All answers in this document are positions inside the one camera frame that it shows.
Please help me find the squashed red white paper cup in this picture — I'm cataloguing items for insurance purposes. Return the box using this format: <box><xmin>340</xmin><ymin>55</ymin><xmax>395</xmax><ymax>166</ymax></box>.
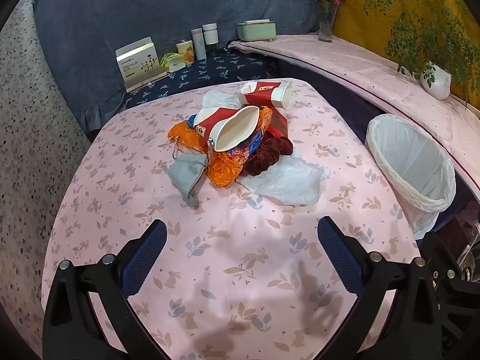
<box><xmin>187</xmin><ymin>105</ymin><xmax>261</xmax><ymax>154</ymax></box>

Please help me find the green white packet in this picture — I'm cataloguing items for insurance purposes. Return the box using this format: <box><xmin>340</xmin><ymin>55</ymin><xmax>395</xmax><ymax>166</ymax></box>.
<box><xmin>159</xmin><ymin>52</ymin><xmax>186</xmax><ymax>73</ymax></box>

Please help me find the orange plastic bag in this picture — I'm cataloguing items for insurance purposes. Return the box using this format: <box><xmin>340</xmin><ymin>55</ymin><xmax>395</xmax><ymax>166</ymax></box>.
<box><xmin>167</xmin><ymin>107</ymin><xmax>272</xmax><ymax>188</ymax></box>

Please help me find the white cloth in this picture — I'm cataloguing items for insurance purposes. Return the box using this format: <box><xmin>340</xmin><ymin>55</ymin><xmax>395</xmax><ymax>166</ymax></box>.
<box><xmin>201</xmin><ymin>91</ymin><xmax>242</xmax><ymax>115</ymax></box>

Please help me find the blue red plastic wrapper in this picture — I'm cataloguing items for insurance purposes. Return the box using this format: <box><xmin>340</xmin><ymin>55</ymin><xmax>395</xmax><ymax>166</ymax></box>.
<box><xmin>225</xmin><ymin>129</ymin><xmax>265</xmax><ymax>158</ymax></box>

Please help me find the clear white plastic bag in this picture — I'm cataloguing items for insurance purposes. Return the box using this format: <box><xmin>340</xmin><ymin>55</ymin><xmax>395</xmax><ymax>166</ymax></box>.
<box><xmin>240</xmin><ymin>155</ymin><xmax>331</xmax><ymax>206</ymax></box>

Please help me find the white jar with dark base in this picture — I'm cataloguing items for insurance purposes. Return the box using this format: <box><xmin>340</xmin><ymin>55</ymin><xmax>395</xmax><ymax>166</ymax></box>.
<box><xmin>202</xmin><ymin>23</ymin><xmax>219</xmax><ymax>47</ymax></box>

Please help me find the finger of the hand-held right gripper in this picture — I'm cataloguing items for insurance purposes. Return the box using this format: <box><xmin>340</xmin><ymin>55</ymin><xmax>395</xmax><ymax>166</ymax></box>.
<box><xmin>419</xmin><ymin>230</ymin><xmax>480</xmax><ymax>360</ymax></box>

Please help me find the pink rabbit print tablecloth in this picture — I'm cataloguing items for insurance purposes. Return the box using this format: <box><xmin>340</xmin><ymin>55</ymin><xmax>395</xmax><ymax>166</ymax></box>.
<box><xmin>41</xmin><ymin>78</ymin><xmax>421</xmax><ymax>360</ymax></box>

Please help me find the yellow cloth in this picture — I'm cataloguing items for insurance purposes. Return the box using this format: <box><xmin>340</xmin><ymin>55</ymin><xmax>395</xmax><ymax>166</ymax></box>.
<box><xmin>332</xmin><ymin>0</ymin><xmax>480</xmax><ymax>98</ymax></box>

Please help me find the blue-grey backdrop cloth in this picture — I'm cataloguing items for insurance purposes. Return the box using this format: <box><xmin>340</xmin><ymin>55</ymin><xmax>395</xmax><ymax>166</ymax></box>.
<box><xmin>30</xmin><ymin>0</ymin><xmax>340</xmax><ymax>136</ymax></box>

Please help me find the yellow printed tin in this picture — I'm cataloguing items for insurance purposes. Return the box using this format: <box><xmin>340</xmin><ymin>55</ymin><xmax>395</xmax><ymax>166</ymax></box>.
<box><xmin>176</xmin><ymin>40</ymin><xmax>195</xmax><ymax>64</ymax></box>

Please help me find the white-lined trash bin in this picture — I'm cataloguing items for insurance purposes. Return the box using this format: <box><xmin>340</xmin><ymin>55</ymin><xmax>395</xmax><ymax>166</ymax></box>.
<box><xmin>365</xmin><ymin>113</ymin><xmax>456</xmax><ymax>240</ymax></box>

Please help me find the white box with flower print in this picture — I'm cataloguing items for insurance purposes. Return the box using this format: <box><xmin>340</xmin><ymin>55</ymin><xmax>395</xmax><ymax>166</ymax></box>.
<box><xmin>115</xmin><ymin>37</ymin><xmax>167</xmax><ymax>93</ymax></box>

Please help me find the pale pink shelf cloth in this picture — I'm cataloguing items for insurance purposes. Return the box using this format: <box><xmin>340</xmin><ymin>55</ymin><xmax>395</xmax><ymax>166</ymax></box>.
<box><xmin>229</xmin><ymin>34</ymin><xmax>480</xmax><ymax>181</ymax></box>

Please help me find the red paper box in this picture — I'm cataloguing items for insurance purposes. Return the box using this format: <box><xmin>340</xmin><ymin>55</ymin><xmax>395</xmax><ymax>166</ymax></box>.
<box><xmin>262</xmin><ymin>105</ymin><xmax>289</xmax><ymax>137</ymax></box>

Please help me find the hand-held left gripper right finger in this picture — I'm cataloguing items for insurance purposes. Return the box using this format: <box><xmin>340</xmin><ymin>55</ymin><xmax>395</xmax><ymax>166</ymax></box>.
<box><xmin>317</xmin><ymin>215</ymin><xmax>441</xmax><ymax>360</ymax></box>

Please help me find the tall white bottle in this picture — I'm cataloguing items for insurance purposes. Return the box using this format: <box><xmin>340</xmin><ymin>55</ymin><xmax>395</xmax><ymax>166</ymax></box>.
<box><xmin>190</xmin><ymin>28</ymin><xmax>208</xmax><ymax>61</ymax></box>

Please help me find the dark blue floral cloth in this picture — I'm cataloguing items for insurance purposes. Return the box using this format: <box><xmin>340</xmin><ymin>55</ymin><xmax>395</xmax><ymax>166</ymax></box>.
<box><xmin>124</xmin><ymin>47</ymin><xmax>278</xmax><ymax>111</ymax></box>

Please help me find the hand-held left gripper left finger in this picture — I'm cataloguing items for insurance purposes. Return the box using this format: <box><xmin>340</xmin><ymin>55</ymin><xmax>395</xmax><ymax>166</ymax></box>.
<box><xmin>42</xmin><ymin>219</ymin><xmax>168</xmax><ymax>360</ymax></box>

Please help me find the green plant in white pot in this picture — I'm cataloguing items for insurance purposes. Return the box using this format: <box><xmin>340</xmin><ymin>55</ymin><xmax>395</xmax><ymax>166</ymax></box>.
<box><xmin>363</xmin><ymin>0</ymin><xmax>480</xmax><ymax>110</ymax></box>

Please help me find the dark red scrunchie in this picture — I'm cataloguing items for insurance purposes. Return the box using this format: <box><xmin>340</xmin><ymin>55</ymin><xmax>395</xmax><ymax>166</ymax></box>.
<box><xmin>240</xmin><ymin>137</ymin><xmax>293</xmax><ymax>177</ymax></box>

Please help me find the glass vase with pink flowers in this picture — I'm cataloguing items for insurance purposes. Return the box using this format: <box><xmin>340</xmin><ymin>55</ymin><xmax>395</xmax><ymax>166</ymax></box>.
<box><xmin>305</xmin><ymin>0</ymin><xmax>346</xmax><ymax>43</ymax></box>

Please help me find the pale green box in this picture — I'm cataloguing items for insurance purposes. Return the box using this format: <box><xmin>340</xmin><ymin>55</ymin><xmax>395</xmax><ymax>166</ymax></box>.
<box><xmin>236</xmin><ymin>19</ymin><xmax>277</xmax><ymax>42</ymax></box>

